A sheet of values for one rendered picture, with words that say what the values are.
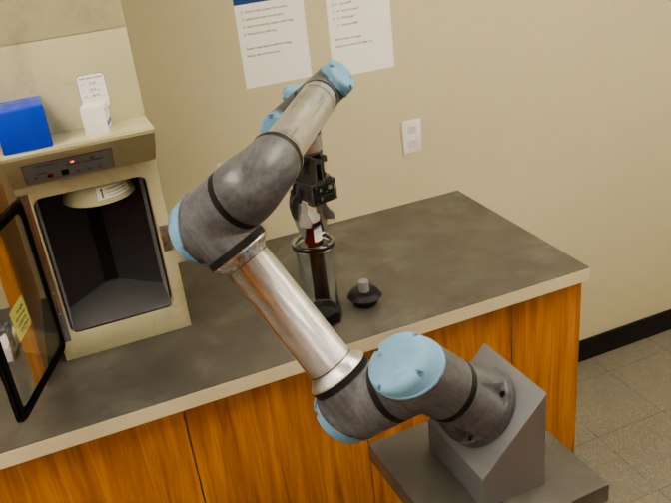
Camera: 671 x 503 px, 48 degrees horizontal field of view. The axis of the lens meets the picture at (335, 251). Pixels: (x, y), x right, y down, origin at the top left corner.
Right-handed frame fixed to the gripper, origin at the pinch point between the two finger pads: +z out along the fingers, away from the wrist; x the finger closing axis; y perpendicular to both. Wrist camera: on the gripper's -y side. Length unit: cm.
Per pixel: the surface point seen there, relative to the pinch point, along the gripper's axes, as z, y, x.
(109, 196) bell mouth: -13.5, -28.6, -37.3
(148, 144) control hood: -26.7, -16.3, -29.8
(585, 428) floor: 120, 7, 107
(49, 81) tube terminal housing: -43, -28, -44
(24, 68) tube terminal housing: -46, -30, -48
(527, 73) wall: -9, -29, 115
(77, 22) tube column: -54, -26, -36
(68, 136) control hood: -31, -24, -44
